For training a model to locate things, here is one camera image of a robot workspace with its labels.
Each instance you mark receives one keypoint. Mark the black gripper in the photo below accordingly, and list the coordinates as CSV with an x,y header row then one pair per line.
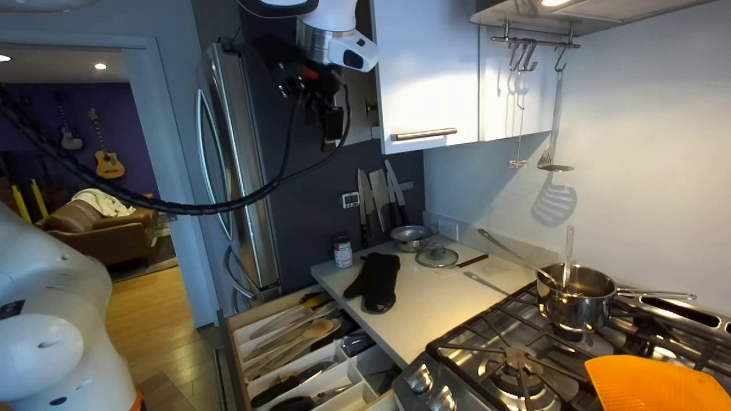
x,y
309,83

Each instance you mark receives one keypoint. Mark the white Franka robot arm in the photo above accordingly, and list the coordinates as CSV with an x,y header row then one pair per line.
x,y
46,305

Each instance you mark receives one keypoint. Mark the white digital timer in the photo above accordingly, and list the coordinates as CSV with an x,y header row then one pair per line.
x,y
350,200

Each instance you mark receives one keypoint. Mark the long slim kitchen knife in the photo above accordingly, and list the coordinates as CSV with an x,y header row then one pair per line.
x,y
392,179

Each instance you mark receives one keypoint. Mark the stainless steel fridge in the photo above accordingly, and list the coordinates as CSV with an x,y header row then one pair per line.
x,y
236,151

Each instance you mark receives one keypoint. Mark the magnetic knife strip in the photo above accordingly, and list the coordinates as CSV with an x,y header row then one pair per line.
x,y
409,185

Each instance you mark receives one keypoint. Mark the small can with label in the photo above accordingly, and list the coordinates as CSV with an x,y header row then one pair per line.
x,y
344,255

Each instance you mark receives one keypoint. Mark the metal bowl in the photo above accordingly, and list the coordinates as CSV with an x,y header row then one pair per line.
x,y
409,235

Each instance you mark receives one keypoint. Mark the glass pot lid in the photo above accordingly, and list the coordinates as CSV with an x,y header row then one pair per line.
x,y
437,257

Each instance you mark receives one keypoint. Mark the metal S hook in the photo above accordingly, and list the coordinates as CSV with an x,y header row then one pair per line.
x,y
515,58
561,59
532,58

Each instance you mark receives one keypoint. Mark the wooden spoon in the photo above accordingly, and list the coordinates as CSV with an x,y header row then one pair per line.
x,y
304,335

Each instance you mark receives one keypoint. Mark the acoustic guitar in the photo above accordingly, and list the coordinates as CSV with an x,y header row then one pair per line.
x,y
108,166

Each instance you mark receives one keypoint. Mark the long metal utensil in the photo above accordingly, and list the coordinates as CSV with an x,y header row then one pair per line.
x,y
507,249

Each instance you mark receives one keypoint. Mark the round ceiling light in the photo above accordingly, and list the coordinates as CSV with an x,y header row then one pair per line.
x,y
102,67
6,58

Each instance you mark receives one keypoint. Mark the steel table knife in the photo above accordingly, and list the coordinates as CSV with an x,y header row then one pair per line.
x,y
488,284

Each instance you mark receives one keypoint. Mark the wooden utensil drawer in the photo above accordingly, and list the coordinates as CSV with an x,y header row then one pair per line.
x,y
236,335

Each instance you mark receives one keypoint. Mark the wooden spatula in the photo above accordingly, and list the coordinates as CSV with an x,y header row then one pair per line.
x,y
298,353

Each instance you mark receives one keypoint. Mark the hanging metal slotted turner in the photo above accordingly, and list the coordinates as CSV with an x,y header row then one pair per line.
x,y
554,168

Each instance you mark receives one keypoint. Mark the white blanket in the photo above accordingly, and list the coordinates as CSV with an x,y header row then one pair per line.
x,y
103,202

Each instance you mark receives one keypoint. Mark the small dark ukulele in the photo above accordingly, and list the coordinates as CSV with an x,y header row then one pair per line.
x,y
71,143

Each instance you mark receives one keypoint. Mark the brown sofa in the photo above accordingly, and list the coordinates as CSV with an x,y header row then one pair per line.
x,y
100,235

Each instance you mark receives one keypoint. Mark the white drawer organizer tray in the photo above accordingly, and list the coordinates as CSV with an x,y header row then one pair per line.
x,y
335,380

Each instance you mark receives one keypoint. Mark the steel stove knob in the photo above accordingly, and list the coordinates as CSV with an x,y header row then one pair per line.
x,y
444,398
422,380

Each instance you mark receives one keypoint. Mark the steel spoon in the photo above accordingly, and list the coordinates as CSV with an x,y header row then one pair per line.
x,y
568,255

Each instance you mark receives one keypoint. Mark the steel gas stove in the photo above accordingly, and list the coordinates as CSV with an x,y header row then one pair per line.
x,y
518,356

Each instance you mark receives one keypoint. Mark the steel saucepan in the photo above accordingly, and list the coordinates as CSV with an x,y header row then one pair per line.
x,y
574,305

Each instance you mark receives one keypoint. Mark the orange plastic board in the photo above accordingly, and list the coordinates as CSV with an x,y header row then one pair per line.
x,y
655,385

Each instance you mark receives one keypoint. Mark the white wall outlet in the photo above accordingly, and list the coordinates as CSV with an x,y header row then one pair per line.
x,y
448,231

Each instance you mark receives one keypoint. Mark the white wall cabinet body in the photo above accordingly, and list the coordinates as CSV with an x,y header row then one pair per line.
x,y
515,91

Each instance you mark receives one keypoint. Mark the metal hook rail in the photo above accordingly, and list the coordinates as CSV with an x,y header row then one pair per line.
x,y
534,40

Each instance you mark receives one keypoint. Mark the yellow chair frame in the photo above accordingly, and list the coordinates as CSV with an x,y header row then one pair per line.
x,y
23,209

